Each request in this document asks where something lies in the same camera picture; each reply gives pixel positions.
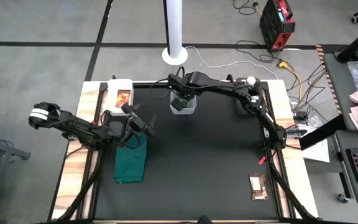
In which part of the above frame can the brown spice packet white label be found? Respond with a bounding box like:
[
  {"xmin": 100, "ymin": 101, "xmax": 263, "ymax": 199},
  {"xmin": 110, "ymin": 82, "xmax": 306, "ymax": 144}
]
[{"xmin": 248, "ymin": 173, "xmax": 269, "ymax": 202}]

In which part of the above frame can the white plastic bin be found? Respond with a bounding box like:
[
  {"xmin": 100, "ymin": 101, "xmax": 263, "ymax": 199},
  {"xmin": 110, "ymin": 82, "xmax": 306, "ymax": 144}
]
[{"xmin": 107, "ymin": 78, "xmax": 135, "ymax": 117}]

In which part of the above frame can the dark green cloth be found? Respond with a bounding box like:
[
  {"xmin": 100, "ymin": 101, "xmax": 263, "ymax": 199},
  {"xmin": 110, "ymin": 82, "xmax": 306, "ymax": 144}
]
[{"xmin": 114, "ymin": 133, "xmax": 148, "ymax": 184}]

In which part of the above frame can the grey translucent plastic bin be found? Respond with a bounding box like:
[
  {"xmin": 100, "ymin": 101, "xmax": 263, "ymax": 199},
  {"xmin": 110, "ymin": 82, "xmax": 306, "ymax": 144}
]
[{"xmin": 234, "ymin": 77, "xmax": 265, "ymax": 115}]

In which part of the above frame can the black flat panel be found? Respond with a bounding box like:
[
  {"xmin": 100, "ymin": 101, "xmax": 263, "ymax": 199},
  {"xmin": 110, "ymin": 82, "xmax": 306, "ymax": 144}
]
[{"xmin": 298, "ymin": 113, "xmax": 354, "ymax": 151}]

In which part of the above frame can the grey metal stand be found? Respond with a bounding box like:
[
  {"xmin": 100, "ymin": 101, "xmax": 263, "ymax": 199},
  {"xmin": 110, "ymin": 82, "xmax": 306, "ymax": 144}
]
[{"xmin": 0, "ymin": 125, "xmax": 32, "ymax": 224}]

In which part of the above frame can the black power adapter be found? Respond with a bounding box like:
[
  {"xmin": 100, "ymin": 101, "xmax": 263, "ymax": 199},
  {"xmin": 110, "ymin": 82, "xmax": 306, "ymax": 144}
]
[{"xmin": 294, "ymin": 110, "xmax": 310, "ymax": 123}]

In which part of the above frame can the red and black power station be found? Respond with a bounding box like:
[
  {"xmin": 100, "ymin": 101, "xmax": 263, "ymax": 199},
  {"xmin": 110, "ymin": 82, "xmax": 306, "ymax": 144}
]
[{"xmin": 259, "ymin": 0, "xmax": 296, "ymax": 52}]

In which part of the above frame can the white paper sheet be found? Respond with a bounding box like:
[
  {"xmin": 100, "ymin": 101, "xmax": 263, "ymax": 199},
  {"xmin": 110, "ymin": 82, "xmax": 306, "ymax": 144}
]
[{"xmin": 301, "ymin": 124, "xmax": 331, "ymax": 164}]

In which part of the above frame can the yellow power cable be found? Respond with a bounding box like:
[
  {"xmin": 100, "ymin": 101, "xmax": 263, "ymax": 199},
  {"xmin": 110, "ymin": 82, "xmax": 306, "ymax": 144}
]
[{"xmin": 276, "ymin": 60, "xmax": 305, "ymax": 105}]

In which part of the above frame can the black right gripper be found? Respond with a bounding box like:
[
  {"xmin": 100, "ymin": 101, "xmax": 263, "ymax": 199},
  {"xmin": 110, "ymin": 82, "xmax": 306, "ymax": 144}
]
[{"xmin": 167, "ymin": 71, "xmax": 200, "ymax": 113}]

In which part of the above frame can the clear plastic bin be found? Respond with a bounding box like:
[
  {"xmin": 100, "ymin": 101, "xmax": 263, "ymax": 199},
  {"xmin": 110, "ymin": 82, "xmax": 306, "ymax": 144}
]
[{"xmin": 170, "ymin": 90, "xmax": 198, "ymax": 116}]

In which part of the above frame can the black diagonal post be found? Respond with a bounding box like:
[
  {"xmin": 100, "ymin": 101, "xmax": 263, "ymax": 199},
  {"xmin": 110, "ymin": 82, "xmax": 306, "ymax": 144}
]
[{"xmin": 335, "ymin": 19, "xmax": 358, "ymax": 63}]

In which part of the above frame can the black table mat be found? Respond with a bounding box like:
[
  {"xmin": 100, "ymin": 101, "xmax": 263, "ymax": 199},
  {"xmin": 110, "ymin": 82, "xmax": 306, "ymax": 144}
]
[{"xmin": 94, "ymin": 83, "xmax": 280, "ymax": 220}]

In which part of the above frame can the dark grey desk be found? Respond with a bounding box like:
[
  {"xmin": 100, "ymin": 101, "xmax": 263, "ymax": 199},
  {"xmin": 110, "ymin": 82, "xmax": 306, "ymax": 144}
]
[{"xmin": 315, "ymin": 45, "xmax": 358, "ymax": 208}]

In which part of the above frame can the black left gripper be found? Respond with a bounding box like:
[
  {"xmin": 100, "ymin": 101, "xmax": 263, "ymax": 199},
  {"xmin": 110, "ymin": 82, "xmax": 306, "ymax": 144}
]
[{"xmin": 120, "ymin": 103, "xmax": 158, "ymax": 141}]

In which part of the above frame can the pole with white round base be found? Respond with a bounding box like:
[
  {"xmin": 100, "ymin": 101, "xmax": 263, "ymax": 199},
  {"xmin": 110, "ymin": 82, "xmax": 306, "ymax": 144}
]
[{"xmin": 161, "ymin": 0, "xmax": 190, "ymax": 67}]

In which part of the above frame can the white floor cable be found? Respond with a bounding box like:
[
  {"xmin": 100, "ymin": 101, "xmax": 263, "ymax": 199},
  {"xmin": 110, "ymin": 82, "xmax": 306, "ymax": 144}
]
[{"xmin": 184, "ymin": 45, "xmax": 279, "ymax": 80}]

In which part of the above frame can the red orange spice packet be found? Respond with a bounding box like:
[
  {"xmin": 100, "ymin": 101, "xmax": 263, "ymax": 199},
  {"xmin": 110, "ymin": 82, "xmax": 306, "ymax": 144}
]
[{"xmin": 116, "ymin": 89, "xmax": 132, "ymax": 109}]

